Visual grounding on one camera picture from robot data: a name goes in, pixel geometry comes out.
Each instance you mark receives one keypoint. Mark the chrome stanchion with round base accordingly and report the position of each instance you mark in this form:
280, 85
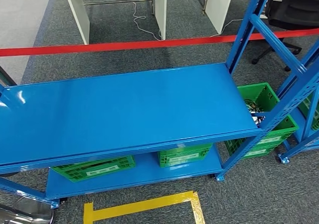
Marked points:
27, 212

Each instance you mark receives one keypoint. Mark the red barrier belt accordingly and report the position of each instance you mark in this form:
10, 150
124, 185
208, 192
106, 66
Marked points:
124, 45

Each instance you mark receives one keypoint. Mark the dark stanchion post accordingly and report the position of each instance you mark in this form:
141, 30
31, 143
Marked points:
7, 77

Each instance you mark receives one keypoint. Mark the blue metal shelf rack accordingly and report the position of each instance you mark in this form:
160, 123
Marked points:
112, 110

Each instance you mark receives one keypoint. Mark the blue shelf rack on casters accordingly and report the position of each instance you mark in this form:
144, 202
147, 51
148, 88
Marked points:
308, 143

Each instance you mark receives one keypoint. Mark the white desk with metal bar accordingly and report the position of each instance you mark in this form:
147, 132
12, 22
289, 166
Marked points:
160, 7

